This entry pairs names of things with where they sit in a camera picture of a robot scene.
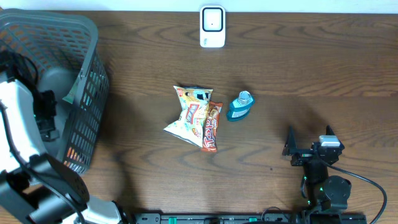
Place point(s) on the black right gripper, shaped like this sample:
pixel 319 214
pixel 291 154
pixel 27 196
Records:
pixel 290 147

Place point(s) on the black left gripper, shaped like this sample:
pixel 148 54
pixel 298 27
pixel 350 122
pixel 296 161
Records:
pixel 43 118

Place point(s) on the blue mouthwash bottle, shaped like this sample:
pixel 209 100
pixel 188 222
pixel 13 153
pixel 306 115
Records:
pixel 240 107

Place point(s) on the orange chocolate bar wrapper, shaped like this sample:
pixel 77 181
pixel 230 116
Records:
pixel 211 126

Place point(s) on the cream snack bag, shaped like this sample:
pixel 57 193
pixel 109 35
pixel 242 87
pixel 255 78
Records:
pixel 194 103

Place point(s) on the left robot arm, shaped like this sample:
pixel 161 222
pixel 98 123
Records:
pixel 35 186

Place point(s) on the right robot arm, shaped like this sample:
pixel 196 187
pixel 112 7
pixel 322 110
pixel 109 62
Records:
pixel 327 194

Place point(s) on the white barcode scanner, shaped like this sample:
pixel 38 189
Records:
pixel 212 27

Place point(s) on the grey plastic shopping basket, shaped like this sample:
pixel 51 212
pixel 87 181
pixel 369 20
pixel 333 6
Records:
pixel 54 43

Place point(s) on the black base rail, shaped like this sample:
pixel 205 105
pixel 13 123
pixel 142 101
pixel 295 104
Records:
pixel 272 217

